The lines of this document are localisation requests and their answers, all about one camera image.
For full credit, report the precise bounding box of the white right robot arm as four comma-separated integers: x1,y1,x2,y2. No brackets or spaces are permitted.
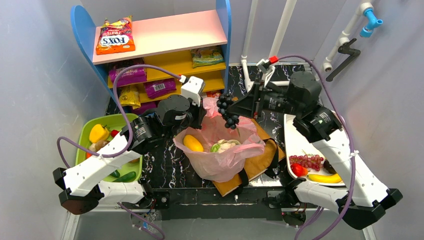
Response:
217,71,403,230

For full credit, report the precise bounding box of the blue pipe fitting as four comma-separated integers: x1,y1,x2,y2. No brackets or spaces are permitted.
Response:
359,7,384,38

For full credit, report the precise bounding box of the yellow bell pepper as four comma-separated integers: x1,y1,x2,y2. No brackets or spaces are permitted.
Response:
88,124,110,143

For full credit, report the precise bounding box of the brown mushroom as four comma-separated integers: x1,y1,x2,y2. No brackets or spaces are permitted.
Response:
88,140,110,153

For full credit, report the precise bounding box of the dark avocado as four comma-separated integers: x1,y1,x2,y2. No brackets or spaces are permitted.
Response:
323,159,337,175

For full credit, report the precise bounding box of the dark grape bunch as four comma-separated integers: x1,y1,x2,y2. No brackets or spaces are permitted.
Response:
216,94,240,130

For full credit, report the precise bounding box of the orange white snack packet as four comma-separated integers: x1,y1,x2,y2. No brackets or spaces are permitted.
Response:
206,90,222,98

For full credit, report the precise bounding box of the brown potato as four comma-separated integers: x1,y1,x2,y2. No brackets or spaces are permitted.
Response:
129,158,140,164

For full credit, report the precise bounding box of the orange Fox's candy bag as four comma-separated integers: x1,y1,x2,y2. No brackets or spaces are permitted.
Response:
95,15,136,55

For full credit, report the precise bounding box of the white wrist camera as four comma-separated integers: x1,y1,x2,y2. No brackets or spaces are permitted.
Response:
179,75,205,107
256,56,279,87

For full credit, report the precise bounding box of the red strawberry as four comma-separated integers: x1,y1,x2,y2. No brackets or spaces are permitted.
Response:
290,163,309,177

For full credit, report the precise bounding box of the black wall lever handle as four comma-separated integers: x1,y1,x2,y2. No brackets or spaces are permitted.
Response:
325,38,362,83

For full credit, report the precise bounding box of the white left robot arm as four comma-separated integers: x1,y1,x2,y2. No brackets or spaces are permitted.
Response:
52,94,207,215

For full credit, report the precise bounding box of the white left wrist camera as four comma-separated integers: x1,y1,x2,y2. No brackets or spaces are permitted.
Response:
179,75,205,107

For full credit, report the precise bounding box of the red chili pepper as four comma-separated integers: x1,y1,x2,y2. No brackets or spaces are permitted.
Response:
110,129,120,138

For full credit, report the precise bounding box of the green cucumber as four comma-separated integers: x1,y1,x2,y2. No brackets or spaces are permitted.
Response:
113,171,137,183

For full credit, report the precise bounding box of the pink plastic grocery bag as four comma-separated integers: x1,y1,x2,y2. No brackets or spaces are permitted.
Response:
173,97,265,183

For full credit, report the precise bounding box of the white fruit tray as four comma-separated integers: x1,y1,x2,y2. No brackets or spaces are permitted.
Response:
283,114,332,179

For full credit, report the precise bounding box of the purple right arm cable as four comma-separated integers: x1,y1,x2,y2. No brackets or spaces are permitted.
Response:
269,54,357,240

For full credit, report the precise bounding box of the magenta Toor snack bag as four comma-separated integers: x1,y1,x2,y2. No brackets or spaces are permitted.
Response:
108,57,147,87

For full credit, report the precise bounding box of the green vegetable tray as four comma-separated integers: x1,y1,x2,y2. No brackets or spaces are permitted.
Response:
69,113,143,182

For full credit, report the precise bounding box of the small magenta snack packet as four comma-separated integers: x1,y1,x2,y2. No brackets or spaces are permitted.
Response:
143,78,177,99

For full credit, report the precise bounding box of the green chili pepper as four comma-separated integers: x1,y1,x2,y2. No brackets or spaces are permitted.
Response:
109,170,121,179

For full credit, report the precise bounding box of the blue pink yellow shelf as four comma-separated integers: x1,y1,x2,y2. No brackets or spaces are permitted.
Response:
70,0,232,96

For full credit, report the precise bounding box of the white PVC pipe frame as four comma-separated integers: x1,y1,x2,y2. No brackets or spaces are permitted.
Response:
240,0,374,91

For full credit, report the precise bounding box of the green yellow snack bag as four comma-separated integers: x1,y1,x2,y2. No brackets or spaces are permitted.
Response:
190,46,225,68

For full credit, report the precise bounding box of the red grape bunch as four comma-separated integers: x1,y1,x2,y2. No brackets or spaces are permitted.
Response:
289,154,325,172

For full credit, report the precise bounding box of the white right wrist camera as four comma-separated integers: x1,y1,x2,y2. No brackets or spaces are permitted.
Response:
256,56,279,87

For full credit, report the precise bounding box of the brown Trader Joe's tote bag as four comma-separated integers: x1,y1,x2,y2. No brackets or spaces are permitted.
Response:
212,120,286,197

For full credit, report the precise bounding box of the yellow lemon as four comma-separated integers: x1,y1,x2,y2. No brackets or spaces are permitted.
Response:
183,134,204,152

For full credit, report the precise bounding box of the bottom magenta snack bag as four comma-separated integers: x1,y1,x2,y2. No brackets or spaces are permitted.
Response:
131,101,157,115

